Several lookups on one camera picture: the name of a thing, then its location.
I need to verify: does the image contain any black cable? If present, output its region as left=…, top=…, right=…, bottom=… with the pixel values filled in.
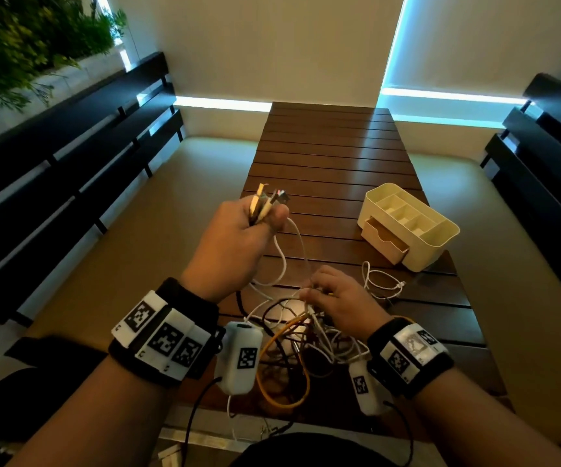
left=235, top=290, right=313, bottom=385

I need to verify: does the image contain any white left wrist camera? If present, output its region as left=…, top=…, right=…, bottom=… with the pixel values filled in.
left=213, top=321, right=265, bottom=396

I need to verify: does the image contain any black right camera lead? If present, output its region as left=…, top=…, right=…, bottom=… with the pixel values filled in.
left=383, top=400, right=415, bottom=467

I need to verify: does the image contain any black left wristband with markers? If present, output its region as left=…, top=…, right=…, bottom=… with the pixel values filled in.
left=108, top=277, right=226, bottom=388

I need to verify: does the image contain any small coiled white cable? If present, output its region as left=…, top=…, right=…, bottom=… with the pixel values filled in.
left=362, top=261, right=407, bottom=301

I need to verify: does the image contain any person's right hand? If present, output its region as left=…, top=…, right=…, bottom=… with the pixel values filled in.
left=299, top=265, right=393, bottom=342

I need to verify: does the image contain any person's left forearm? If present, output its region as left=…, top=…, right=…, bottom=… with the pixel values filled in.
left=7, top=354, right=185, bottom=467

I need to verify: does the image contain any cream plastic desk organizer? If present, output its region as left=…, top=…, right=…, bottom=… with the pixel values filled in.
left=357, top=183, right=460, bottom=273

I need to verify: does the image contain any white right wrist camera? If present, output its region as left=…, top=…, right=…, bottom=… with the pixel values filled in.
left=348, top=360, right=394, bottom=417

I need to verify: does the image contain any black camera lead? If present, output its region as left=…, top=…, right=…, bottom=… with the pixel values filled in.
left=181, top=376, right=224, bottom=467
left=383, top=400, right=415, bottom=467

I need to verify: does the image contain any tangle of white cables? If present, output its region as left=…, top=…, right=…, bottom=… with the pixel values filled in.
left=245, top=286, right=375, bottom=366

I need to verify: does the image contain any person's black clothing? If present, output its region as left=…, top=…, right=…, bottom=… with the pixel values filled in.
left=229, top=432, right=400, bottom=467

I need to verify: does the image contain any black wristband with markers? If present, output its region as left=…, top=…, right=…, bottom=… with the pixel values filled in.
left=366, top=316, right=456, bottom=400
left=108, top=277, right=226, bottom=388

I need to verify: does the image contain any black left camera lead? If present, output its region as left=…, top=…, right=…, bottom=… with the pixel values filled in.
left=181, top=376, right=224, bottom=467

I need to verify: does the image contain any person's left hand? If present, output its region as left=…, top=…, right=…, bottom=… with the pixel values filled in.
left=179, top=196, right=291, bottom=305

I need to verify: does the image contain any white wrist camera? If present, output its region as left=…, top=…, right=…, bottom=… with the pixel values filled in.
left=348, top=360, right=394, bottom=417
left=213, top=321, right=265, bottom=396

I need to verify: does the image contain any white cable with plug ends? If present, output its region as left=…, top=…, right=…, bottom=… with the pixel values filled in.
left=248, top=183, right=313, bottom=288

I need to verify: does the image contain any black right wristband with markers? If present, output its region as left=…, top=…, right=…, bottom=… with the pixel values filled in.
left=366, top=316, right=456, bottom=400

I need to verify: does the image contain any green leafy plant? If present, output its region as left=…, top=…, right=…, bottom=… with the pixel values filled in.
left=0, top=0, right=128, bottom=127

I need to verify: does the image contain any person's right forearm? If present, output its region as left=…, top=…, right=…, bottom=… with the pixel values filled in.
left=411, top=367, right=561, bottom=467

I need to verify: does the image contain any black slatted bench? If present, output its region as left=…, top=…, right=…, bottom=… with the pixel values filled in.
left=0, top=52, right=186, bottom=327
left=480, top=48, right=561, bottom=326

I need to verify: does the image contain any cream organizer drawer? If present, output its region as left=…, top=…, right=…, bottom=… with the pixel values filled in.
left=360, top=217, right=411, bottom=266

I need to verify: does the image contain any orange cable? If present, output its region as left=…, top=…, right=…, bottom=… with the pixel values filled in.
left=256, top=313, right=415, bottom=409

